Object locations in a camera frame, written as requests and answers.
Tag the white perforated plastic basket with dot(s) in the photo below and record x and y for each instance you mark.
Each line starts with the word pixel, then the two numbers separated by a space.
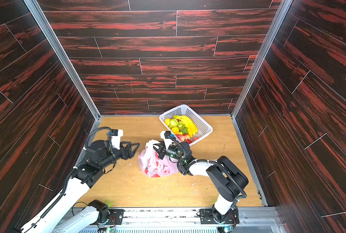
pixel 204 129

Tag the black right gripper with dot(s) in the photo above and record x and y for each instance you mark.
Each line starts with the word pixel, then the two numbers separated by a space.
pixel 162 150

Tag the metal base rail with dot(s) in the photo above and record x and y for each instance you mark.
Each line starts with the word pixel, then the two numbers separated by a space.
pixel 189 220

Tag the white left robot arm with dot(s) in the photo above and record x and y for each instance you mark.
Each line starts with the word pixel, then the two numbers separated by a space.
pixel 98 155

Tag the red fake strawberry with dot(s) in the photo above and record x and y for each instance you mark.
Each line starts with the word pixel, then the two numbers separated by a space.
pixel 184 138

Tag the yellow fake banana bunch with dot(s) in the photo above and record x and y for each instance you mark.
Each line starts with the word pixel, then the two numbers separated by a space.
pixel 191 127

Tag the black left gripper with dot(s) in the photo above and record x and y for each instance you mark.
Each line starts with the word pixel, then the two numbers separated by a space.
pixel 124 150

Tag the small yellow fake fruit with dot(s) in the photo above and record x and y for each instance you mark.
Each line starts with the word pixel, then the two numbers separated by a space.
pixel 167 121

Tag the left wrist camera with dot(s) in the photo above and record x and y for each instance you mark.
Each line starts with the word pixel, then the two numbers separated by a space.
pixel 115 137

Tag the light green fake fruit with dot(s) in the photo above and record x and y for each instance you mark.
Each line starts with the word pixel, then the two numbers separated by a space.
pixel 173 123

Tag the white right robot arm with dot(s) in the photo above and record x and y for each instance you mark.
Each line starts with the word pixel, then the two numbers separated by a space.
pixel 228 180

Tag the pink plastic bag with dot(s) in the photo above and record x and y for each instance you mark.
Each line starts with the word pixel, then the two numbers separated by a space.
pixel 153 167

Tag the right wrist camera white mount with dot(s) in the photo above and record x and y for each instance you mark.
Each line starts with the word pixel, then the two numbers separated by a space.
pixel 167 139

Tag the small green fake fruit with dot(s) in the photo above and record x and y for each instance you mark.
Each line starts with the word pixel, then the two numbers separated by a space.
pixel 181 125

